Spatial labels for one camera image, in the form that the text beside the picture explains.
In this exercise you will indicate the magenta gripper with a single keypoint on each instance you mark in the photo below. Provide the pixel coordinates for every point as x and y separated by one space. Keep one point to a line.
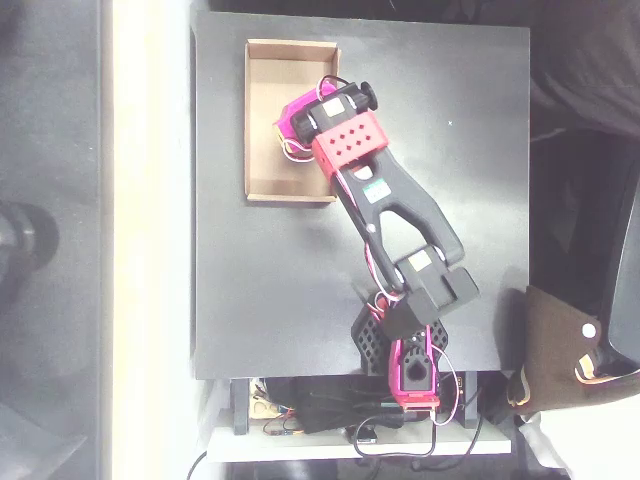
284 126

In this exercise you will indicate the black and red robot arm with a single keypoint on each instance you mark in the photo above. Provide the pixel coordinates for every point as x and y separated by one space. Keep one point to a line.
400 200

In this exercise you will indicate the black perforated arm base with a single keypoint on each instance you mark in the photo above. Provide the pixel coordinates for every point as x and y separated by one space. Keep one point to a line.
369 342

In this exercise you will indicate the open cardboard box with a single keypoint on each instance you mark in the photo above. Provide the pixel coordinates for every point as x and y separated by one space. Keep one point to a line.
265 100

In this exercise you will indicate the dark cloth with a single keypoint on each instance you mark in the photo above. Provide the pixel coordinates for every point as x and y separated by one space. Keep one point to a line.
585 65

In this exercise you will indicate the small wooden piece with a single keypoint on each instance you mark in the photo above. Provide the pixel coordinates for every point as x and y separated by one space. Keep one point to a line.
261 407

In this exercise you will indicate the small circuit board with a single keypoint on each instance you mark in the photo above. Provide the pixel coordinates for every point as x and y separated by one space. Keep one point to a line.
282 429

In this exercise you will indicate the white shelf board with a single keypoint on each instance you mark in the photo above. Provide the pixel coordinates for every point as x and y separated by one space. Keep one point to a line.
300 445

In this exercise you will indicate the brown bag with white button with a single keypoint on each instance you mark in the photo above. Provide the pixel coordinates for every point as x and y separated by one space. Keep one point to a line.
555 345

